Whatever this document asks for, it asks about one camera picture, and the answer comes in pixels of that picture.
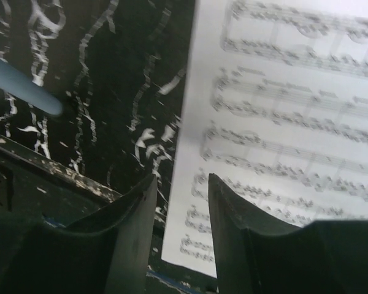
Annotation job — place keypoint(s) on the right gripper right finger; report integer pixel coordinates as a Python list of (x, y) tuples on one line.
[(258, 253)]

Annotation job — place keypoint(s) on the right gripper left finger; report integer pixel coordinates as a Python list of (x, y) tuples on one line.
[(104, 252)]

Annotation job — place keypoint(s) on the sheet music page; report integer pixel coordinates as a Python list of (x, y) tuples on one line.
[(276, 105)]

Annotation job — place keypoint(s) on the blue music stand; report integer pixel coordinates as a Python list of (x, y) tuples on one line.
[(19, 85)]

